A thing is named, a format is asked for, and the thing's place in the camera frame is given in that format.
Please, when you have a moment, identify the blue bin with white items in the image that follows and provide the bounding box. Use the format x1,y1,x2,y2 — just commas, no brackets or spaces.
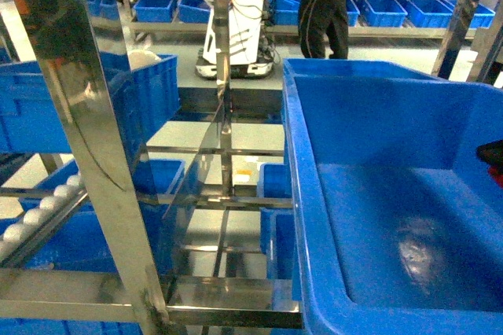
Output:
0,50,181,155

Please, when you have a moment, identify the large blue target bin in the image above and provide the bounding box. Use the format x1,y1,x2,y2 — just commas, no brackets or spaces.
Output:
282,58,502,334

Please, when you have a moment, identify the blue bin lower middle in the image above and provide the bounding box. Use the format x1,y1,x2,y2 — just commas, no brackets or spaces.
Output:
256,163,295,279

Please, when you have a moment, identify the person in dark clothes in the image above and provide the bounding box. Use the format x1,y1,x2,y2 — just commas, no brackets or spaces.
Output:
298,0,349,60

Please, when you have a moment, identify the stainless steel shelf frame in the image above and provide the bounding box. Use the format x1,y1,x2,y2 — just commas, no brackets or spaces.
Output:
0,0,503,335

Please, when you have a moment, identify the blue bin lower left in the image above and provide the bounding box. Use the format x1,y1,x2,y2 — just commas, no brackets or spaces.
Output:
0,158,186,273

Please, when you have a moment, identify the red magnetic block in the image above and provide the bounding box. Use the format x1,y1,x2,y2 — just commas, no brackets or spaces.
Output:
487,166,502,180

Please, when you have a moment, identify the white roller conveyor track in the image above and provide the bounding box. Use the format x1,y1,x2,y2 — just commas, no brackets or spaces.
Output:
1,175,87,267

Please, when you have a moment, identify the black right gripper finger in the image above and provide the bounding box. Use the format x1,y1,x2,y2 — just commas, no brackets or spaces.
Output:
476,140,503,170

